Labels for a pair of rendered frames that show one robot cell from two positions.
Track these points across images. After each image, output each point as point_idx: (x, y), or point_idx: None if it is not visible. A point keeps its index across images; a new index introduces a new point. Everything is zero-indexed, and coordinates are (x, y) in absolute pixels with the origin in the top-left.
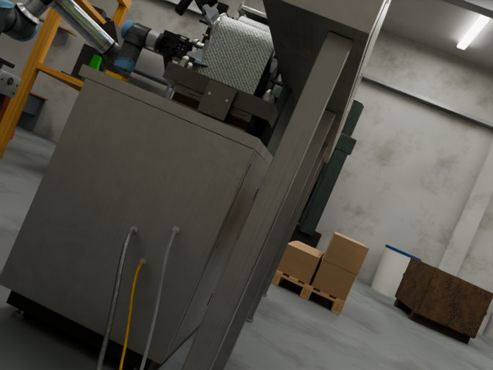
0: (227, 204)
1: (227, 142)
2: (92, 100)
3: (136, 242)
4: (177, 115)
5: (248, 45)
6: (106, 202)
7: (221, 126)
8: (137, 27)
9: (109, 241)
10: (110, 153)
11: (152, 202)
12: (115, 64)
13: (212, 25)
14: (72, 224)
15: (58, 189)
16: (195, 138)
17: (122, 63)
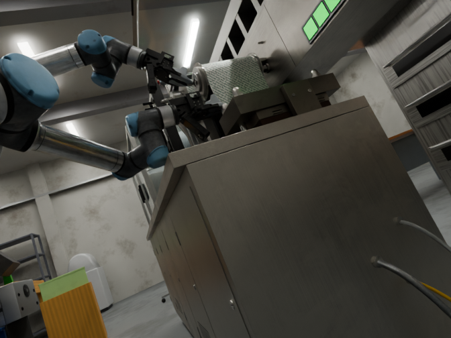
0: (399, 161)
1: (352, 115)
2: (217, 180)
3: (388, 270)
4: (301, 126)
5: (239, 70)
6: (330, 266)
7: (335, 107)
8: (144, 113)
9: (371, 298)
10: (286, 215)
11: (360, 219)
12: (154, 159)
13: (191, 80)
14: (328, 329)
15: (278, 312)
16: (331, 133)
17: (161, 153)
